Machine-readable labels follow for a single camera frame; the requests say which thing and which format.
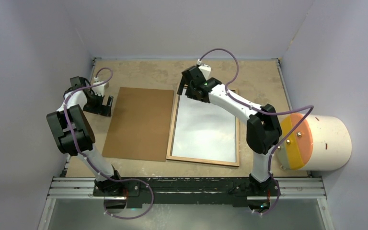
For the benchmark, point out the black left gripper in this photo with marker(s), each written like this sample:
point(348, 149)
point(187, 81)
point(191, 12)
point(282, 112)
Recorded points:
point(100, 109)

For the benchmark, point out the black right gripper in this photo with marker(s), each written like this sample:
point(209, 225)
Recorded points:
point(182, 86)

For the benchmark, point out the grey landscape photo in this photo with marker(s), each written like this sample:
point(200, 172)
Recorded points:
point(206, 130)

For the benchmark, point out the brown frame backing board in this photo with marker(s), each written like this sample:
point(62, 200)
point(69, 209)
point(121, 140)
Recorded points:
point(140, 125)

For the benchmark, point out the black wooden picture frame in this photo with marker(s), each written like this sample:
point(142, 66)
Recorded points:
point(203, 127)

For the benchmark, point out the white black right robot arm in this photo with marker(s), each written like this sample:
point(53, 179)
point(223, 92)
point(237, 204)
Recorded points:
point(263, 131)

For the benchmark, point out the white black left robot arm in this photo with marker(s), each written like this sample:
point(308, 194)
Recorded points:
point(73, 134)

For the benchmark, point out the white cylinder with orange lid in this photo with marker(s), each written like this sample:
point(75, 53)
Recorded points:
point(319, 143)

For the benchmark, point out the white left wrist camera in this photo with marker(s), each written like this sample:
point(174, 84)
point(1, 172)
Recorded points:
point(99, 88)

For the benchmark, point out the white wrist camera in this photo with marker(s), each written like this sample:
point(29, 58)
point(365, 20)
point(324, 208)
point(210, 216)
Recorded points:
point(205, 69)
point(99, 88)

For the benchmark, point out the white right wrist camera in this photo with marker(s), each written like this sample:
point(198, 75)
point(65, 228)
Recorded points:
point(205, 69)

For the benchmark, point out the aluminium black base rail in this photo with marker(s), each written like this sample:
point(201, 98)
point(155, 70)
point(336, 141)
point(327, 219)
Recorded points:
point(234, 191)

